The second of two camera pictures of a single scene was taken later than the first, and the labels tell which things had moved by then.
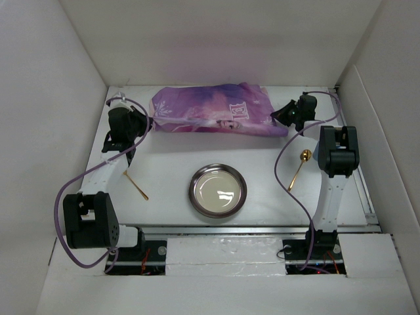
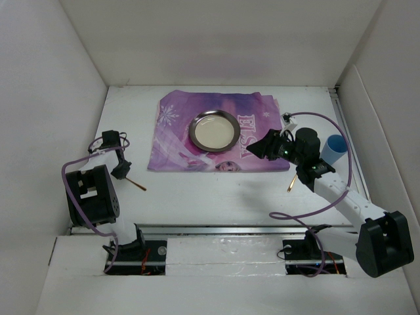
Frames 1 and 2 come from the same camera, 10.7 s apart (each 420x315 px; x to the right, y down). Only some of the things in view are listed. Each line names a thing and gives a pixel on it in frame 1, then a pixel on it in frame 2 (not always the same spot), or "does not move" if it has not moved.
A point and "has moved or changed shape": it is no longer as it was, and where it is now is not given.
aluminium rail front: [254, 230] does not move
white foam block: [224, 256] does not move
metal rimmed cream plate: [218, 190] -> [214, 130]
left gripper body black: [138, 126] -> [119, 171]
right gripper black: [280, 115] -> [266, 146]
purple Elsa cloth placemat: [237, 107] has moved or changed shape
